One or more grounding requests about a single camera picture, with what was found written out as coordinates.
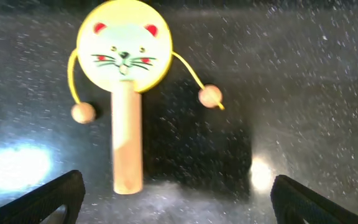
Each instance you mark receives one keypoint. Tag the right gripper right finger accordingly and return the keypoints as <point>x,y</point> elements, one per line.
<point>303,205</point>

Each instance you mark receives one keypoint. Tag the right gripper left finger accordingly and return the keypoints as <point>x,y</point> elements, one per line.
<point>26,203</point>

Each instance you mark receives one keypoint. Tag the yellow wooden rattle drum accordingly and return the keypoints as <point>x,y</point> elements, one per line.
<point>126,140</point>

